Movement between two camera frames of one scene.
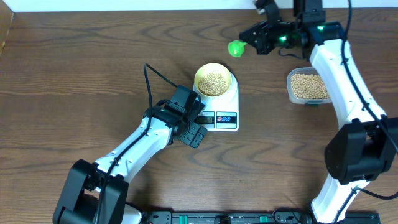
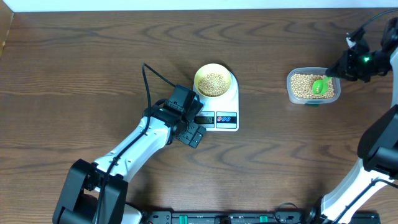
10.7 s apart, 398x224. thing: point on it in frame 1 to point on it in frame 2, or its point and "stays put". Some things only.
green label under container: [311, 105] stays put
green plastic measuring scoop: [236, 48] to [320, 86]
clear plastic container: [305, 86] stays put
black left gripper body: [188, 132] stays put
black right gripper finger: [254, 37] to [338, 70]
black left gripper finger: [198, 137] stays put
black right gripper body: [282, 35] to [361, 67]
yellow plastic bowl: [212, 79] stays put
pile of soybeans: [308, 86] stays put
